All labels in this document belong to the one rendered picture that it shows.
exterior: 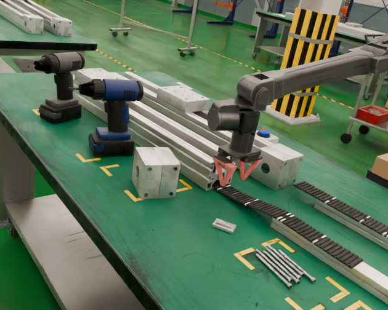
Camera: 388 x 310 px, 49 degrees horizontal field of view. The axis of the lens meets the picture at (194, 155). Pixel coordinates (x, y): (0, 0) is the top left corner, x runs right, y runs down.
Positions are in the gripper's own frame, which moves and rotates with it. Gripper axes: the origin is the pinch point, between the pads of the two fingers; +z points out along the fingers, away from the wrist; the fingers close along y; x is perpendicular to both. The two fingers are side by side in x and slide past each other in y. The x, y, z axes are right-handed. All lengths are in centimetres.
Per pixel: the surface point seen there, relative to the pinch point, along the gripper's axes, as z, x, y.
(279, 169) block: -2.1, 4.1, -14.0
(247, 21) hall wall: 66, -710, -831
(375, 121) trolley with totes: 53, -87, -302
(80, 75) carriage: -7, -73, 6
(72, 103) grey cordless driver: -2, -61, 14
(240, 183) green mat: 4.5, -2.9, -7.5
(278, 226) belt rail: 3.5, 17.3, 1.4
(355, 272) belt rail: 2.1, 37.7, 2.1
